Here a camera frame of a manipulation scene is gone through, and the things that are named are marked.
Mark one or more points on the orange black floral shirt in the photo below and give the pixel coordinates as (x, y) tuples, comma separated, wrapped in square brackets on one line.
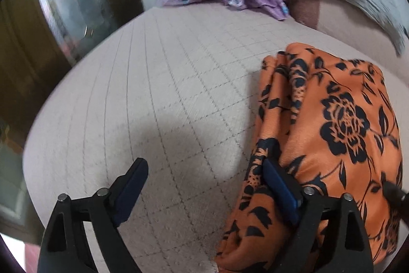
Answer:
[(335, 94)]

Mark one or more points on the brown wooden glass door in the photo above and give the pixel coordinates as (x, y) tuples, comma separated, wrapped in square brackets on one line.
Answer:
[(25, 52)]

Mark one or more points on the pink quilted bed cover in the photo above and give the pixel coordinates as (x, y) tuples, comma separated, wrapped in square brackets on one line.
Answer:
[(143, 84)]

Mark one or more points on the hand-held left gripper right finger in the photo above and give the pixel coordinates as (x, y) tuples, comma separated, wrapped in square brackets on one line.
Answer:
[(281, 189)]

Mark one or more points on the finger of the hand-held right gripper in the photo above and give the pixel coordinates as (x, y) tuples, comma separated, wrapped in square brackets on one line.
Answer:
[(394, 193)]

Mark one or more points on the pink bolster cushion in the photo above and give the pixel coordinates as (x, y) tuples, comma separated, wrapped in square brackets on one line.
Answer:
[(345, 23)]

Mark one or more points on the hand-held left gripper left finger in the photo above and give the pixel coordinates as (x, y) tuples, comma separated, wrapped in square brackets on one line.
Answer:
[(129, 193)]

